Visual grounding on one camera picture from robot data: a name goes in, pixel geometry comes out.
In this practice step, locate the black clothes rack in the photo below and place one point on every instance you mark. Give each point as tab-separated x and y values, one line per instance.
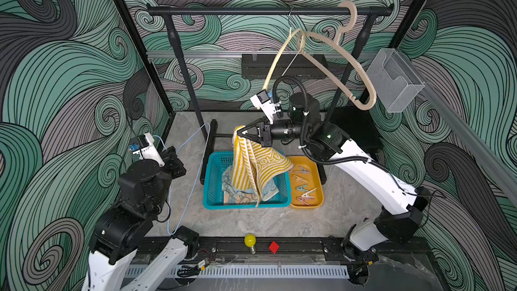
166	13

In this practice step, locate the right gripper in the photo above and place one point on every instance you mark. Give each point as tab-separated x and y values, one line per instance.
262	139

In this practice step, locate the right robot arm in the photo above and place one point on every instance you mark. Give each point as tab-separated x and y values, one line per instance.
327	144

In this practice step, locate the black case on floor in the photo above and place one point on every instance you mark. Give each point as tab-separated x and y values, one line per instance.
359	125

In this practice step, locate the green clothespin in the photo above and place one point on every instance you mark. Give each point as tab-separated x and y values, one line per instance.
303	189

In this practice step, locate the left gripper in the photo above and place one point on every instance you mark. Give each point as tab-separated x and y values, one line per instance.
169	161

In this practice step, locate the yellow striped towel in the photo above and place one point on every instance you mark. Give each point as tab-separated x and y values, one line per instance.
254	165

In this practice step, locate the clear acrylic wall box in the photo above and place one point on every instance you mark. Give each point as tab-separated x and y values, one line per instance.
395	79

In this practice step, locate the blue wire hanger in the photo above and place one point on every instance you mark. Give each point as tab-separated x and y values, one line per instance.
185	193

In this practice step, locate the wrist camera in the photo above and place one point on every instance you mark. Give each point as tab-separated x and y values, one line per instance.
264	101
144	147

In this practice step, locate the yellow plastic tray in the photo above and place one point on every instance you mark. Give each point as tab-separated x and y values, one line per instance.
314	181

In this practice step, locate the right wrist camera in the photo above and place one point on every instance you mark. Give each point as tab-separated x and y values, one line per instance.
264	101

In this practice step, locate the yellow light bulb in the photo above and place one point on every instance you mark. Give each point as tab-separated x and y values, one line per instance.
250	242

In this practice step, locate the teal perforated plastic basket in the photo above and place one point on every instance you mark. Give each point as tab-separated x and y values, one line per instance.
213	194

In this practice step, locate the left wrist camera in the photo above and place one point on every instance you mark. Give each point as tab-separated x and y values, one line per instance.
144	147

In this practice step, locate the black wall shelf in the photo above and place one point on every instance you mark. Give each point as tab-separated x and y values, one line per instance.
258	66

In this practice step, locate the light blue towel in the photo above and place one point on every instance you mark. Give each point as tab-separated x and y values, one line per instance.
269	190

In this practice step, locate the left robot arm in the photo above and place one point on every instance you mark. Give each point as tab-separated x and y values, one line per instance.
120	231

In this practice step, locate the pink wooden hanger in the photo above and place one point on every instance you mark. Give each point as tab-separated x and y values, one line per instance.
347	56

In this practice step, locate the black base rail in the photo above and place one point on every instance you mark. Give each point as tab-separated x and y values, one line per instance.
331	249

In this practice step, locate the orange clothespin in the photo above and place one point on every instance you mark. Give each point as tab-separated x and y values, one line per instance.
299	178

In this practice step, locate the white slotted cable duct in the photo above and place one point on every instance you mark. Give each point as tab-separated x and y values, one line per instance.
275	271

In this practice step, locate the bunny pattern towel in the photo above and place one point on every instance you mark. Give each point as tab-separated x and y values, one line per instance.
233	196

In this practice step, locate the cream plastic hanger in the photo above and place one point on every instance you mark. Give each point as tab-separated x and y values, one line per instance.
282	52

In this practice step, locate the red diamond marker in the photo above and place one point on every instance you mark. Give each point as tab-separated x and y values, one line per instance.
274	247

